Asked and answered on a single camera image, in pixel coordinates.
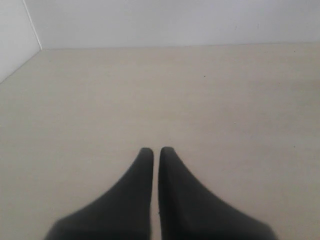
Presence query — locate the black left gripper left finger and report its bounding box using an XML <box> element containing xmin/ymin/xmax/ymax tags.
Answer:
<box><xmin>45</xmin><ymin>147</ymin><xmax>154</xmax><ymax>240</ymax></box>

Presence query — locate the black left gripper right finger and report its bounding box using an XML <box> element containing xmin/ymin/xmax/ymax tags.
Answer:
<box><xmin>158</xmin><ymin>146</ymin><xmax>277</xmax><ymax>240</ymax></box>

